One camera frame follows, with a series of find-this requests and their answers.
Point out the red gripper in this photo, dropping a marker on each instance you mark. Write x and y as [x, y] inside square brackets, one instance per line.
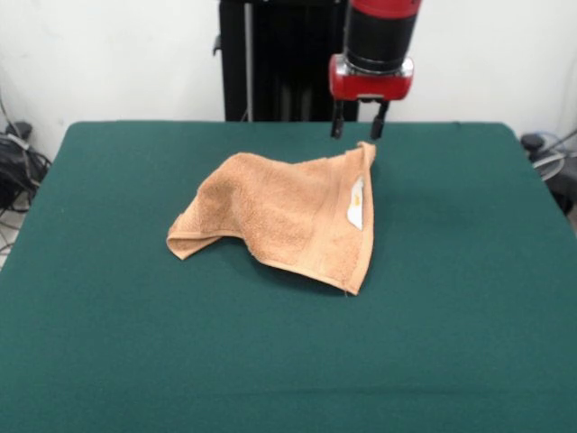
[369, 85]

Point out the orange terry towel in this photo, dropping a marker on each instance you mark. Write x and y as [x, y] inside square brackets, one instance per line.
[270, 212]

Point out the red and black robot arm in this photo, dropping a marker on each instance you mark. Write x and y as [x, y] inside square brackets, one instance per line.
[383, 36]

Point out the dark green table cloth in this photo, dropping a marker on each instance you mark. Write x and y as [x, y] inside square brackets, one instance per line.
[135, 338]

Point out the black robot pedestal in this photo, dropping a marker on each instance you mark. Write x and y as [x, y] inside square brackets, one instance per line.
[279, 67]

